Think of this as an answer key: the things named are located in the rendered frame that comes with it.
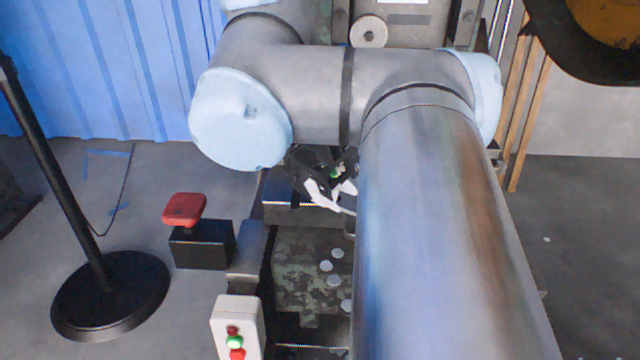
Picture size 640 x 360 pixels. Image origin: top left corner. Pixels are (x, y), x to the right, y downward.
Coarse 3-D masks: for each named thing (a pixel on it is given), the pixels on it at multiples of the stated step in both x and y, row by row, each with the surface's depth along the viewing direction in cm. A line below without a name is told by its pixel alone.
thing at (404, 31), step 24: (360, 0) 58; (384, 0) 58; (408, 0) 58; (432, 0) 58; (360, 24) 59; (384, 24) 59; (408, 24) 60; (432, 24) 60; (408, 48) 62; (432, 48) 62
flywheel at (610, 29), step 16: (576, 0) 72; (592, 0) 68; (608, 0) 63; (624, 0) 61; (576, 16) 72; (592, 16) 67; (608, 16) 63; (624, 16) 60; (592, 32) 67; (608, 32) 63; (624, 32) 59; (624, 48) 59
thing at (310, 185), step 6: (306, 180) 54; (312, 180) 54; (306, 186) 55; (312, 186) 56; (312, 192) 56; (318, 192) 56; (312, 198) 57; (318, 198) 58; (324, 198) 56; (324, 204) 58; (330, 204) 56; (336, 204) 55; (336, 210) 56
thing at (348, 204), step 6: (354, 180) 67; (342, 192) 65; (342, 198) 63; (348, 198) 63; (354, 198) 63; (342, 204) 62; (348, 204) 62; (354, 204) 62; (342, 210) 61; (348, 210) 60; (354, 210) 61
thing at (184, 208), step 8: (184, 192) 68; (192, 192) 68; (176, 200) 66; (184, 200) 66; (192, 200) 66; (200, 200) 66; (168, 208) 65; (176, 208) 65; (184, 208) 65; (192, 208) 65; (200, 208) 65; (168, 216) 63; (176, 216) 63; (184, 216) 63; (192, 216) 63; (200, 216) 65; (168, 224) 63; (176, 224) 63; (184, 224) 63; (192, 224) 63
